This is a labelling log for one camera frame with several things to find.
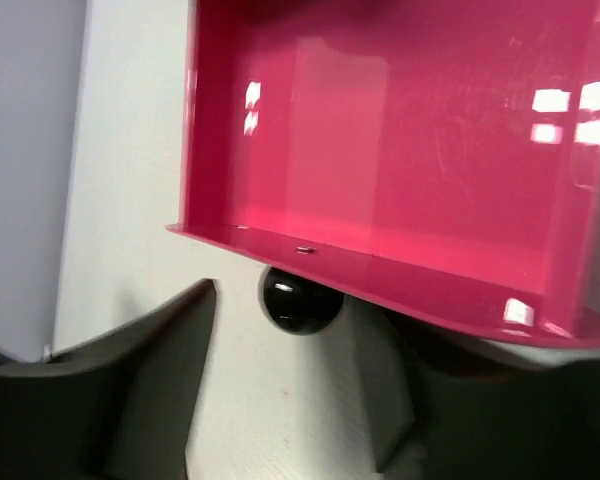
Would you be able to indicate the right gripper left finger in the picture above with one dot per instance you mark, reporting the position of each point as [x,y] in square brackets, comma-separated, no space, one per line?
[119,406]

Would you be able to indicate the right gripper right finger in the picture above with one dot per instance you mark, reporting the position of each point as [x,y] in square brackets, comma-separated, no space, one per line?
[437,410]

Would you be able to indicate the pink bottom drawer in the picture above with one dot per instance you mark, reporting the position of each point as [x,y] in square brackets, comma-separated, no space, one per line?
[437,158]

